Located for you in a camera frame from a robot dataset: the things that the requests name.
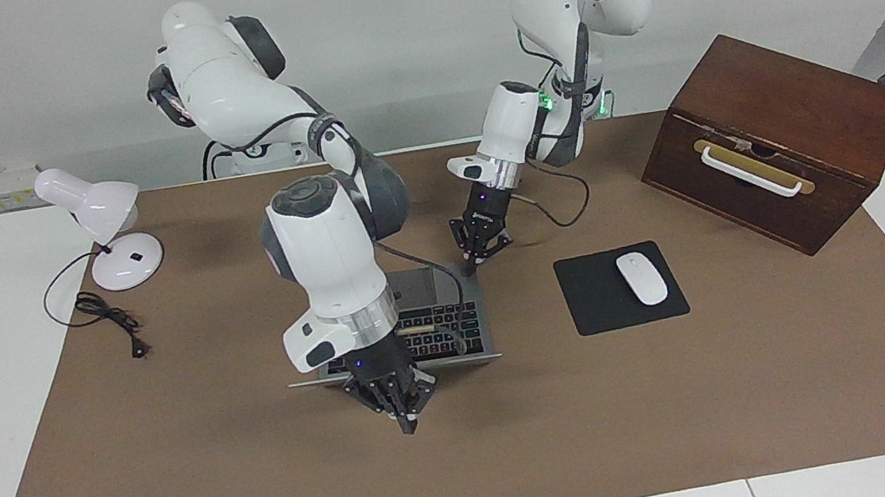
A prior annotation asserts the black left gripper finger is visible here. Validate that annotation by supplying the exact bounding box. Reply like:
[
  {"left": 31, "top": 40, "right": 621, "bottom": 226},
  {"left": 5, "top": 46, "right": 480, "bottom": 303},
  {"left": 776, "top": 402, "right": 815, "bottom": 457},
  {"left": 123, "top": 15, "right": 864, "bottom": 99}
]
[
  {"left": 472, "top": 226, "right": 517, "bottom": 266},
  {"left": 450, "top": 219, "right": 482, "bottom": 279}
]

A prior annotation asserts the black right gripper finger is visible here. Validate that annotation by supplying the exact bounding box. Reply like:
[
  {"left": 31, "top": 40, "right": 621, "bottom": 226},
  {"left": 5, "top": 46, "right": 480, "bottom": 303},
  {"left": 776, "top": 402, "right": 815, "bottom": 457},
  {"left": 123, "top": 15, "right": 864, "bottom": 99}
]
[
  {"left": 398, "top": 365, "right": 444, "bottom": 435},
  {"left": 343, "top": 375, "right": 410, "bottom": 442}
]

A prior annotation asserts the silver laptop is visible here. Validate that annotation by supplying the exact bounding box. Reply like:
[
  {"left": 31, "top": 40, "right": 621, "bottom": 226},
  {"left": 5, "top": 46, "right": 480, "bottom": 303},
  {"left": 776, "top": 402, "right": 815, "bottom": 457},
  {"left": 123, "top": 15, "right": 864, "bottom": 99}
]
[{"left": 273, "top": 257, "right": 503, "bottom": 390}]

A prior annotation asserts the brown table mat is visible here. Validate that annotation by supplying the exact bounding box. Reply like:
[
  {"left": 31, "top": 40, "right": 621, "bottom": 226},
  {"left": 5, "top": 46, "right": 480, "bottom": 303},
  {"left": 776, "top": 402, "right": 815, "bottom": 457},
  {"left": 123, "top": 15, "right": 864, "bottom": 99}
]
[{"left": 0, "top": 77, "right": 885, "bottom": 497}]

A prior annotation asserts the black mouse pad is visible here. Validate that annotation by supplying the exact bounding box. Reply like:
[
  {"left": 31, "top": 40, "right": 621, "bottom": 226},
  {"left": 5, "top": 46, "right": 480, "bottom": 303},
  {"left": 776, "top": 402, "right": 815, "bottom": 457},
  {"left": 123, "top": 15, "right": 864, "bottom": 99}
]
[{"left": 552, "top": 236, "right": 692, "bottom": 340}]

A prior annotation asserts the white computer mouse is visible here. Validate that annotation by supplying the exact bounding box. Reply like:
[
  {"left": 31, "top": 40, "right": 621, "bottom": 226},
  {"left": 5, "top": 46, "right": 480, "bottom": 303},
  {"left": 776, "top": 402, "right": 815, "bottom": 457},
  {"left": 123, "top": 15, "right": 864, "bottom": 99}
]
[{"left": 614, "top": 248, "right": 671, "bottom": 311}]

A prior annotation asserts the dark brown wooden box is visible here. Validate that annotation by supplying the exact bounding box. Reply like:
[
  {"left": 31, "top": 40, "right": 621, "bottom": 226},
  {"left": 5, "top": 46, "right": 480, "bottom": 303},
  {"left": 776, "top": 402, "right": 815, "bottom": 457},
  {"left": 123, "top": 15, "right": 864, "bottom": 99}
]
[{"left": 622, "top": 10, "right": 885, "bottom": 280}]

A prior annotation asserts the white desk lamp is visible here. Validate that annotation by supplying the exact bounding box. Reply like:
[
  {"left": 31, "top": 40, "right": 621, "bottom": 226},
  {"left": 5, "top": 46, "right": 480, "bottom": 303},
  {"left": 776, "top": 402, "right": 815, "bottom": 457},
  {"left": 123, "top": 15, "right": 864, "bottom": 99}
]
[{"left": 32, "top": 154, "right": 169, "bottom": 302}]

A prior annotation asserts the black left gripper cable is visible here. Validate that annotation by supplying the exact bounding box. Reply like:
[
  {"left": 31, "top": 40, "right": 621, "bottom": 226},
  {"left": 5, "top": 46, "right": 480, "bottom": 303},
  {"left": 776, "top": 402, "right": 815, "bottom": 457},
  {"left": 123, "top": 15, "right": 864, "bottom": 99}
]
[{"left": 489, "top": 20, "right": 596, "bottom": 235}]

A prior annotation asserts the white box handle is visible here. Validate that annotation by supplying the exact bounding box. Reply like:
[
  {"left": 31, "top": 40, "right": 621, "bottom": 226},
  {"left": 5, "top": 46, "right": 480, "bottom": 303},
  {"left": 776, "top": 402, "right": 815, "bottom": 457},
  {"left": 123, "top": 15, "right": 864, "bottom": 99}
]
[{"left": 698, "top": 132, "right": 805, "bottom": 210}]

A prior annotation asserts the black right arm base cable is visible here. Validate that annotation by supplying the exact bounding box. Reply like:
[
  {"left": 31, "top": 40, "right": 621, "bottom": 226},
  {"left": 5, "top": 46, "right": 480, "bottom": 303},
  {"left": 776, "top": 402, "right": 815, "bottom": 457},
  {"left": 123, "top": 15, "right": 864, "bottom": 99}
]
[{"left": 199, "top": 140, "right": 224, "bottom": 180}]

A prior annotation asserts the black lamp power cable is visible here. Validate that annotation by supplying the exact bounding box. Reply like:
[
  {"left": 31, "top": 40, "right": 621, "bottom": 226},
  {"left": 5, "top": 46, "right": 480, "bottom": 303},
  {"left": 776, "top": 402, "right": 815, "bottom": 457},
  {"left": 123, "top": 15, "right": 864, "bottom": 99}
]
[{"left": 37, "top": 245, "right": 151, "bottom": 372}]

